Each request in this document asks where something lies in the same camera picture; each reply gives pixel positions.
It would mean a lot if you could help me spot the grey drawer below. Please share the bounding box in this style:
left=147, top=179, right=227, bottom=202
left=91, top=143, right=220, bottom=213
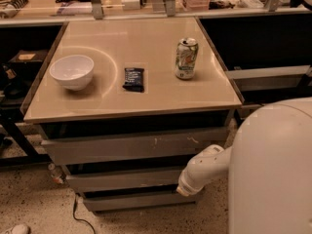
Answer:
left=83, top=190, right=202, bottom=212
left=42, top=127, right=228, bottom=165
left=66, top=166, right=183, bottom=192

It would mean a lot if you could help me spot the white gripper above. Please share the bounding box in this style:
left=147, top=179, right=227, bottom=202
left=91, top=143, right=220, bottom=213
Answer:
left=176, top=170, right=204, bottom=197

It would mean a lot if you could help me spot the grey bottom drawer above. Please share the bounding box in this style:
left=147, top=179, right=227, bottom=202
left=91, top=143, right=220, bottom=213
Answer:
left=83, top=190, right=202, bottom=212

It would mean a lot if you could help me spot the grey top drawer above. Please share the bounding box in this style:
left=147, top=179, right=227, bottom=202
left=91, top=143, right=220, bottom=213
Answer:
left=42, top=127, right=228, bottom=165

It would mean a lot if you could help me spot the black floor cable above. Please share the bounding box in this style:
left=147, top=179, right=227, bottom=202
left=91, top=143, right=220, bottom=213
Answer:
left=71, top=195, right=98, bottom=234

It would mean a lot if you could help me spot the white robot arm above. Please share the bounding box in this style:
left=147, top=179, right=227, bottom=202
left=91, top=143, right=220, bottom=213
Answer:
left=176, top=97, right=312, bottom=234

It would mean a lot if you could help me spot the white shoe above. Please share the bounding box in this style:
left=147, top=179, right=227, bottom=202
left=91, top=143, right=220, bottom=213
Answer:
left=0, top=224, right=30, bottom=234

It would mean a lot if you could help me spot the dark blue snack packet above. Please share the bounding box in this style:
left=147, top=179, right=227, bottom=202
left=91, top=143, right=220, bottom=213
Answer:
left=123, top=67, right=144, bottom=93

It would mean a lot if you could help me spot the white ceramic bowl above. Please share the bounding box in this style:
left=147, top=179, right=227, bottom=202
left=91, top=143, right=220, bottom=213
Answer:
left=50, top=55, right=95, bottom=91

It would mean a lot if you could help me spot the green white soda can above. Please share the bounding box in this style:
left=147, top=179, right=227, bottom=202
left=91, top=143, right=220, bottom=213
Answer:
left=175, top=37, right=199, bottom=80

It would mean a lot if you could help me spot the grey drawer cabinet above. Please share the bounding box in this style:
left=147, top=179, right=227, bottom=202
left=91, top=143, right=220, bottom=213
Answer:
left=24, top=18, right=241, bottom=213

